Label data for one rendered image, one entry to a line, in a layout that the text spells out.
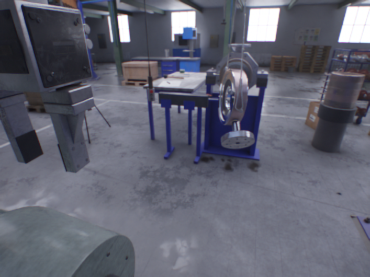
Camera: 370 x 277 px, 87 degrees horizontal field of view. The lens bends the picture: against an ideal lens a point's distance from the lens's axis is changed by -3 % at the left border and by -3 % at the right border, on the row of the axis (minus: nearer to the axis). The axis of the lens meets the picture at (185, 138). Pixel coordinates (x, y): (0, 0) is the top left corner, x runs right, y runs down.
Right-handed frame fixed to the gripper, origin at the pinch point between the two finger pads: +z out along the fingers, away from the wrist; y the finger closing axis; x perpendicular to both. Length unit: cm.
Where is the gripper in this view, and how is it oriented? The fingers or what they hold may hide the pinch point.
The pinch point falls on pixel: (49, 149)
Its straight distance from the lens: 56.7
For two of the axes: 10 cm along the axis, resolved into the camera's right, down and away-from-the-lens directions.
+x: 2.6, -4.2, 8.7
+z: 0.1, 9.0, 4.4
